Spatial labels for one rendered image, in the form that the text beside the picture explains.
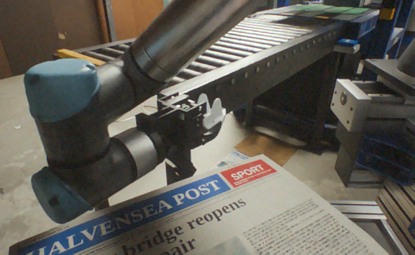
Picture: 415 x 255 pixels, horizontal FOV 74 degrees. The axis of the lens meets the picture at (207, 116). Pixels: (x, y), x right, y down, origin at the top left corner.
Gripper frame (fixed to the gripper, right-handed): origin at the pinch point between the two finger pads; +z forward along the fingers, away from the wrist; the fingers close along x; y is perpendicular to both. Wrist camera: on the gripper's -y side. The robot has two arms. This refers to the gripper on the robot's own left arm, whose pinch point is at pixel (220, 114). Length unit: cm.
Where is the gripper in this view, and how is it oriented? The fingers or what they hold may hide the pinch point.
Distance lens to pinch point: 58.6
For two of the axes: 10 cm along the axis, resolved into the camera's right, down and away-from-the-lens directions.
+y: 0.0, -8.9, -4.6
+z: 6.3, -3.6, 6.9
